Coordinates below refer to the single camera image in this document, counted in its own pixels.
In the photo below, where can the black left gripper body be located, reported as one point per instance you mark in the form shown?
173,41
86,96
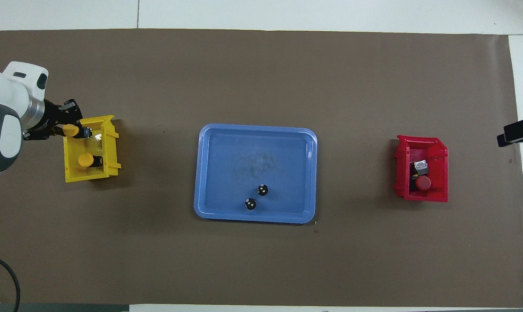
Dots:
47,117

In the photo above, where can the small black cylinder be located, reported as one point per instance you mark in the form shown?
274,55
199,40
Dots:
251,204
262,190

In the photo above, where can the red plastic bin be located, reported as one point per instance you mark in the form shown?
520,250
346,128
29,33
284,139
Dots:
439,173

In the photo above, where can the blue plastic tray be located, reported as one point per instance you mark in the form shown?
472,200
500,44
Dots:
283,173

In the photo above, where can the brown table mat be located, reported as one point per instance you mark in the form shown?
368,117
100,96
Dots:
261,260

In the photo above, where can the yellow plastic bin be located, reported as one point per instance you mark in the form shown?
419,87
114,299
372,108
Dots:
73,173

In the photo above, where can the red push button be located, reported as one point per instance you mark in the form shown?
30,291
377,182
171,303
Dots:
420,166
423,183

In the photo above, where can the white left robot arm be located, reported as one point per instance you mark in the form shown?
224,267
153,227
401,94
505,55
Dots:
1,91

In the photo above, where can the yellow push button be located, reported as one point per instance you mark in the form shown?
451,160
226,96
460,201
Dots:
86,160
72,131

